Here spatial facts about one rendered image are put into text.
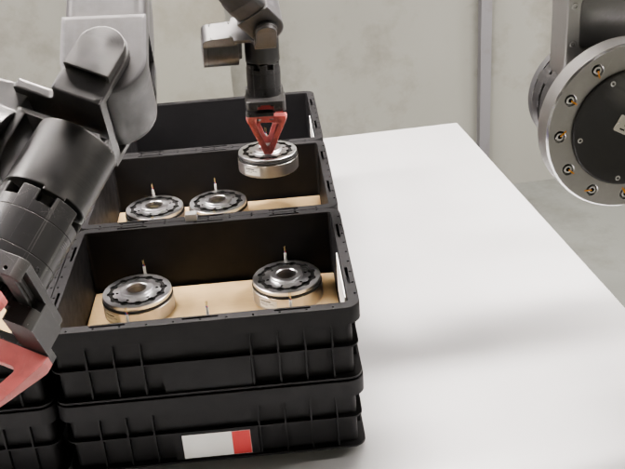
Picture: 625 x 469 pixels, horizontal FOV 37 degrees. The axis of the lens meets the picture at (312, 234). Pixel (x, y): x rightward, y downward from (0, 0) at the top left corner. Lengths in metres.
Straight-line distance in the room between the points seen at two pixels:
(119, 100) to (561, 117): 0.60
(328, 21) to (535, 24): 0.79
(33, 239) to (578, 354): 1.04
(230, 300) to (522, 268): 0.58
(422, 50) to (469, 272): 1.92
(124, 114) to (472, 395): 0.86
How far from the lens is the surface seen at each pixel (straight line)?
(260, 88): 1.54
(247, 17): 1.45
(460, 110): 3.63
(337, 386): 1.21
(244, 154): 1.59
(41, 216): 0.60
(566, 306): 1.60
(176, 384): 1.21
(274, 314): 1.14
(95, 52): 0.63
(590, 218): 3.55
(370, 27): 3.45
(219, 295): 1.40
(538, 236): 1.83
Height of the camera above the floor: 1.52
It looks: 26 degrees down
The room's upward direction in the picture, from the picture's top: 4 degrees counter-clockwise
